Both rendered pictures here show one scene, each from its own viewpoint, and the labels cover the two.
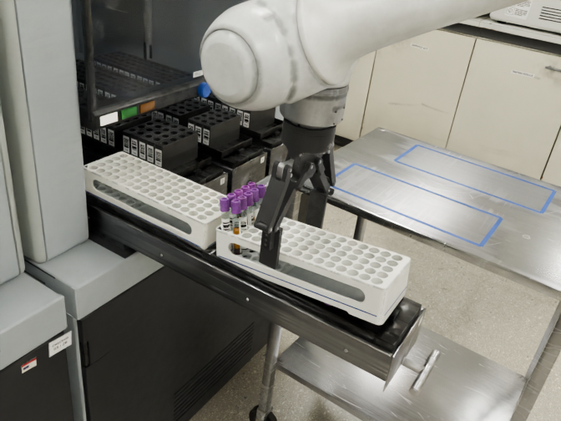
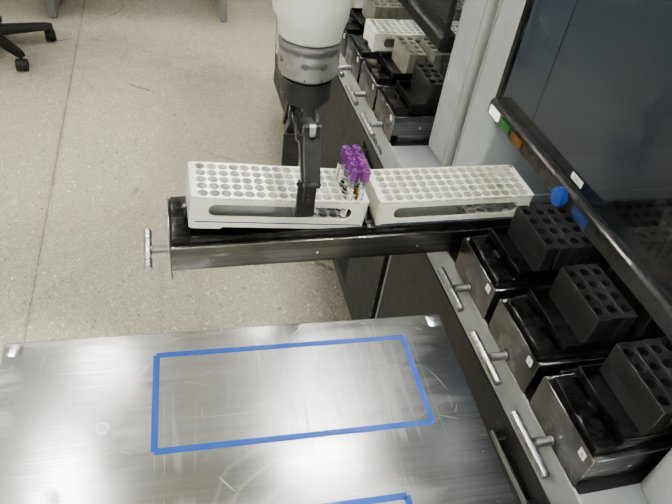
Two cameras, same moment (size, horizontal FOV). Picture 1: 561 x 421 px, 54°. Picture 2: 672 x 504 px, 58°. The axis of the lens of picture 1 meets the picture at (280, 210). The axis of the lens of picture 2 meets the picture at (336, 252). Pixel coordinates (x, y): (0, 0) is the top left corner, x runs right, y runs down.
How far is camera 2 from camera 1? 1.49 m
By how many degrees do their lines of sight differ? 96
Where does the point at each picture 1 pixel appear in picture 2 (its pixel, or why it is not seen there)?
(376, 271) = (207, 174)
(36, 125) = (482, 75)
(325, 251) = (259, 178)
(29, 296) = (416, 164)
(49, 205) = (464, 143)
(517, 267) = (99, 345)
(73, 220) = not seen: hidden behind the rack
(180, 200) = (413, 178)
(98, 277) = not seen: hidden behind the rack
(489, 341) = not seen: outside the picture
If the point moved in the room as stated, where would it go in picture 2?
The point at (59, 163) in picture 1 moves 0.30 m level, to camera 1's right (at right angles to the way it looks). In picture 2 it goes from (479, 120) to (371, 166)
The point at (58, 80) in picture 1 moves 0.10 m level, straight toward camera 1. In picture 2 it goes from (502, 55) to (449, 40)
